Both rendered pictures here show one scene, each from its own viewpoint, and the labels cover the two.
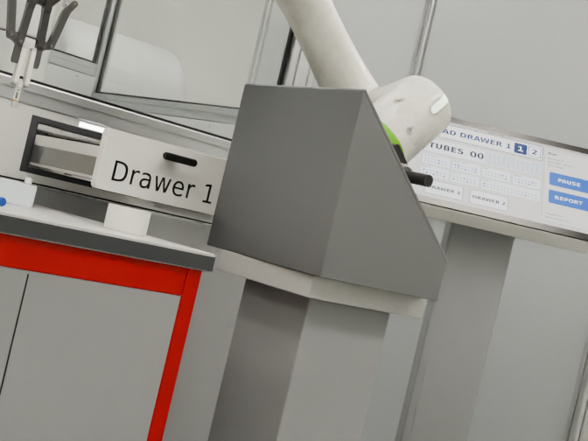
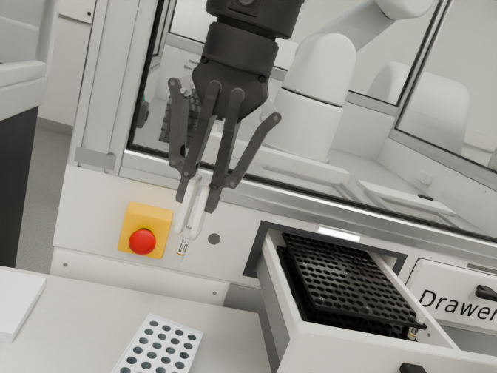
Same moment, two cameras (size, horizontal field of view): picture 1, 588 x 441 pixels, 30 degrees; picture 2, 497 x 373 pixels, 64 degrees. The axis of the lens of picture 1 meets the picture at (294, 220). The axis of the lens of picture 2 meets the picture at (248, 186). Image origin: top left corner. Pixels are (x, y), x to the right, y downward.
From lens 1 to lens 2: 1.63 m
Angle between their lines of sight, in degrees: 34
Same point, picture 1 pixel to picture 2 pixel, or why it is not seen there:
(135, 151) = (346, 361)
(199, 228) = (451, 333)
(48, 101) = (281, 206)
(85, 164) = (280, 337)
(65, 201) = not seen: hidden behind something
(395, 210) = not seen: outside the picture
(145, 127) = (403, 232)
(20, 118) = (246, 223)
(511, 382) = not seen: outside the picture
